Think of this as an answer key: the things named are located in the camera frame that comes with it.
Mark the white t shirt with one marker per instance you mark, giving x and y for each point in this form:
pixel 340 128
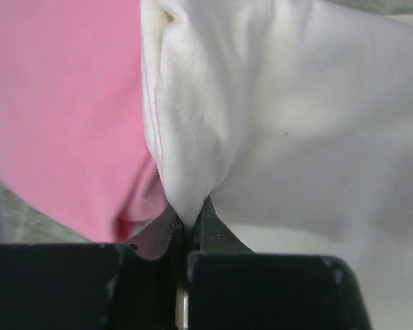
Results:
pixel 296 119

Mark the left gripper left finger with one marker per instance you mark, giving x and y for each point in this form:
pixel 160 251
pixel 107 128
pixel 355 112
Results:
pixel 130 285

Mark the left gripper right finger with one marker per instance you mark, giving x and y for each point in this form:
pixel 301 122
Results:
pixel 232 287

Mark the folded pink t shirt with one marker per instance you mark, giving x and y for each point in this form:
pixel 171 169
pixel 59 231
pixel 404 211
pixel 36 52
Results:
pixel 72 143

